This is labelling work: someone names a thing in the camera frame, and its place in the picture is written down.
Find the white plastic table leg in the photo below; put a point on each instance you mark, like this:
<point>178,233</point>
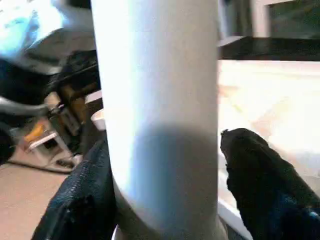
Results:
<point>160,100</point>

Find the white glass-door cabinet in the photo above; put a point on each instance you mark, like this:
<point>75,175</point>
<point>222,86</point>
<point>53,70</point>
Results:
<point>280,17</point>

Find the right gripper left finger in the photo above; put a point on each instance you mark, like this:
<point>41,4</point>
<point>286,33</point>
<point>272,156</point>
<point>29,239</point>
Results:
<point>80,200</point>

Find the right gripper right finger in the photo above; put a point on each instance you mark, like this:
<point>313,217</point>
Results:
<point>270,185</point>

